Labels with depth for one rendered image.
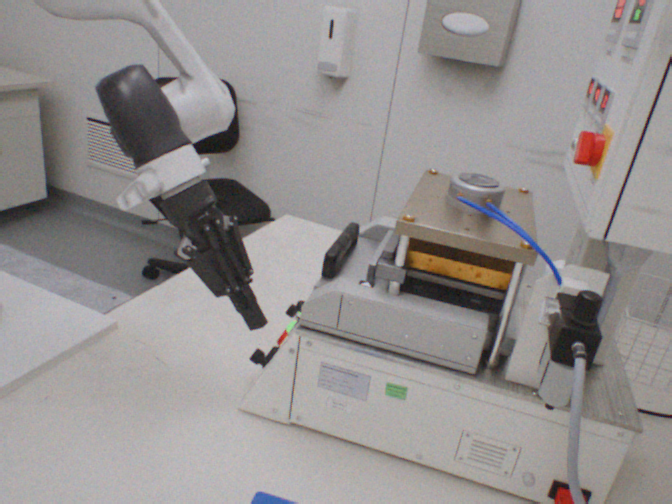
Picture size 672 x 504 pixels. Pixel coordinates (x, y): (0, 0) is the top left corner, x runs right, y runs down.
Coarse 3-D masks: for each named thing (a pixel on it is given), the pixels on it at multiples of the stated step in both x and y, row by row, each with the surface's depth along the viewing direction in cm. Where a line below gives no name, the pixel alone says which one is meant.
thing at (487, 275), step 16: (416, 240) 80; (416, 256) 77; (432, 256) 76; (448, 256) 77; (464, 256) 78; (480, 256) 78; (416, 272) 78; (432, 272) 78; (448, 272) 77; (464, 272) 76; (480, 272) 75; (496, 272) 75; (464, 288) 77; (480, 288) 76; (496, 288) 76
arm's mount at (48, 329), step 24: (0, 288) 107; (24, 288) 108; (24, 312) 101; (48, 312) 102; (72, 312) 103; (96, 312) 104; (0, 336) 94; (24, 336) 95; (48, 336) 95; (72, 336) 96; (96, 336) 99; (0, 360) 88; (24, 360) 89; (48, 360) 90; (0, 384) 84
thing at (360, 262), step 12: (360, 240) 100; (372, 240) 101; (384, 240) 91; (348, 252) 95; (360, 252) 95; (372, 252) 96; (348, 264) 91; (360, 264) 91; (372, 264) 83; (324, 276) 86; (336, 276) 86; (348, 276) 87; (360, 276) 87; (372, 276) 83; (516, 312) 84; (516, 324) 81; (516, 336) 77; (504, 348) 78
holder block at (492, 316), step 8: (400, 288) 80; (448, 288) 82; (456, 288) 83; (424, 296) 79; (432, 296) 79; (440, 296) 80; (448, 296) 80; (456, 296) 80; (456, 304) 78; (464, 304) 78; (488, 312) 77; (496, 312) 78; (488, 320) 78; (496, 320) 78
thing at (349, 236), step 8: (352, 224) 96; (344, 232) 92; (352, 232) 93; (336, 240) 89; (344, 240) 89; (352, 240) 93; (328, 248) 86; (336, 248) 86; (344, 248) 88; (328, 256) 84; (336, 256) 84; (328, 264) 85; (336, 264) 85; (328, 272) 85
